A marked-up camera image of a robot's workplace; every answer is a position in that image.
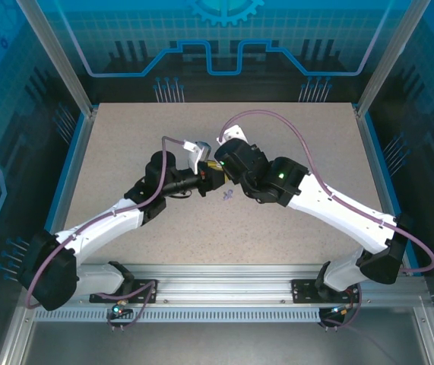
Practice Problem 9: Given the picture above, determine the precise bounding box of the aluminium side rail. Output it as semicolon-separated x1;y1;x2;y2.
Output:
0;106;100;365
354;106;434;365

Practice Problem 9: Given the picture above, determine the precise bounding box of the aluminium frame post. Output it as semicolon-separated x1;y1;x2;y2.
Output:
15;0;98;117
354;0;434;117

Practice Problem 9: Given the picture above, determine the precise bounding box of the blue table edge strip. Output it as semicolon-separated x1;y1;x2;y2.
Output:
43;113;88;239
360;113;423;277

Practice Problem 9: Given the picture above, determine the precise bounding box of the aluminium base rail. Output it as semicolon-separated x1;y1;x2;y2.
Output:
75;264;426;305

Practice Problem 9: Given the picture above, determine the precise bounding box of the purple camera cable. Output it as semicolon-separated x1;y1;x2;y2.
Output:
24;135;184;332
218;110;434;332

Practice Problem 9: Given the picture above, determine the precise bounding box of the black connector with light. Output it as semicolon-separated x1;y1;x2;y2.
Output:
325;303;354;319
106;302;133;319

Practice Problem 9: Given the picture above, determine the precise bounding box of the slotted grey cable duct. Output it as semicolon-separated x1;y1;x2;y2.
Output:
33;306;322;324

